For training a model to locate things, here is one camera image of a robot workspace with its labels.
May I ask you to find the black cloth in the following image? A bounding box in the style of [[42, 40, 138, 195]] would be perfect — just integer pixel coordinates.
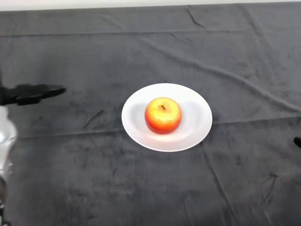
[[0, 4, 301, 226]]

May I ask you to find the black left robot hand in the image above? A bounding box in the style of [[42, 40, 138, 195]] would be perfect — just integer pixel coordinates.
[[0, 84, 67, 106]]

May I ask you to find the white round plate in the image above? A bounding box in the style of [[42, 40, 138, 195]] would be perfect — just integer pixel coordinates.
[[121, 83, 213, 153]]

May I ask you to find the red yellow apple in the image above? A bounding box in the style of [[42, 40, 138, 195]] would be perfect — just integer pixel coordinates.
[[144, 97, 183, 135]]

